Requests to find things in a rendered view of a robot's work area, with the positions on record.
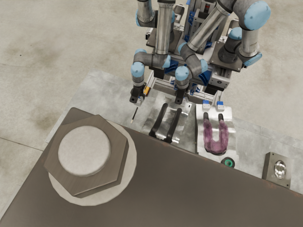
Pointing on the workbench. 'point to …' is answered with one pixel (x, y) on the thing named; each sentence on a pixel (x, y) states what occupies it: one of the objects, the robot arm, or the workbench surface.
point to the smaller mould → (277, 169)
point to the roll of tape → (228, 161)
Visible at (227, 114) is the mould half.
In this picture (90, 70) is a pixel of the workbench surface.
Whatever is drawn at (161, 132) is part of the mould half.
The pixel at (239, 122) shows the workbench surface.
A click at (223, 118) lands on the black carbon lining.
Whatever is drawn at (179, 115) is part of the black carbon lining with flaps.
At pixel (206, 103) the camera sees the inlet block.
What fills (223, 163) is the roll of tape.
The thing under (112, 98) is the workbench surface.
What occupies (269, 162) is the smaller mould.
